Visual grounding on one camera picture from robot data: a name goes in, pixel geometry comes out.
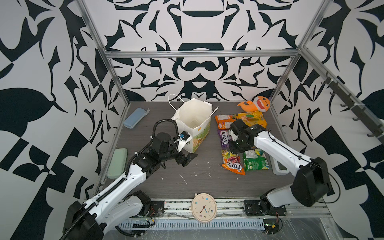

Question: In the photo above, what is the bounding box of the orange fruits candy packet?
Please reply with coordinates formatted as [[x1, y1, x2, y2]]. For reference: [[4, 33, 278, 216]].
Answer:
[[221, 150, 245, 176]]

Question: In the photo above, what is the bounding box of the wall hook rail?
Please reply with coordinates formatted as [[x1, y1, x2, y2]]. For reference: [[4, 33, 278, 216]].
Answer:
[[320, 71, 384, 139]]

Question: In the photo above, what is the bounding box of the round wooden clock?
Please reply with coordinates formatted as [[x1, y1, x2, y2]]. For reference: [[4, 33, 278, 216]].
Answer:
[[191, 193, 218, 223]]

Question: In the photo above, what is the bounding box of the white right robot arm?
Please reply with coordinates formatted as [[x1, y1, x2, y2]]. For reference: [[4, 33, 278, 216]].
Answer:
[[229, 119, 337, 216]]

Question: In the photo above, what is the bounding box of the orange snack packet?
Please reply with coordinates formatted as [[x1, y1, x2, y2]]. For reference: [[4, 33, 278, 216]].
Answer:
[[215, 115, 237, 130]]

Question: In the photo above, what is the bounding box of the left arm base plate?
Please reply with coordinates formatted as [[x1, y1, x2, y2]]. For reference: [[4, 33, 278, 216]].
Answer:
[[135, 201, 165, 218]]

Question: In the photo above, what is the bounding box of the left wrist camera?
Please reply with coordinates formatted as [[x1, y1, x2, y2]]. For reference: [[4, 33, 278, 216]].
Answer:
[[177, 131, 193, 153]]

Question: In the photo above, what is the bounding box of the light green tray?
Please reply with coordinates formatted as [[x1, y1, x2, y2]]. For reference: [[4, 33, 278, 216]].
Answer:
[[107, 148, 128, 180]]

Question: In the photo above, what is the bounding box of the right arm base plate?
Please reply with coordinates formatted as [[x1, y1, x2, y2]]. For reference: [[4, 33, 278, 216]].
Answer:
[[244, 199, 287, 217]]

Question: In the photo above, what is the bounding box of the orange shark plush toy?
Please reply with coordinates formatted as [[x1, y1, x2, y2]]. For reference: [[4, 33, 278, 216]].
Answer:
[[238, 96, 271, 113]]

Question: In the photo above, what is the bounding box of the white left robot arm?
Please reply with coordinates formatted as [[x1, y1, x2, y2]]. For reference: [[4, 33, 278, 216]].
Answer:
[[61, 119, 197, 240]]

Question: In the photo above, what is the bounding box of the yellow snack packet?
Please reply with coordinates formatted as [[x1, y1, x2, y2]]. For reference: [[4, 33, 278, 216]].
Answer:
[[237, 111, 268, 128]]

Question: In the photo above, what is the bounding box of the purple berries candy packet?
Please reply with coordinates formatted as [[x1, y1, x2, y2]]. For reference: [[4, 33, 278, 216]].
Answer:
[[218, 130, 232, 149]]

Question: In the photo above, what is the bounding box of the green snack packet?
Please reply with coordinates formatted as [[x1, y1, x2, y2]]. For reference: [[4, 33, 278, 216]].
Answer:
[[243, 149, 270, 172]]

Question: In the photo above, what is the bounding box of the white green paper bag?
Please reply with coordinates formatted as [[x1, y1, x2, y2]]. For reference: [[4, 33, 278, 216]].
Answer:
[[172, 98, 218, 154]]

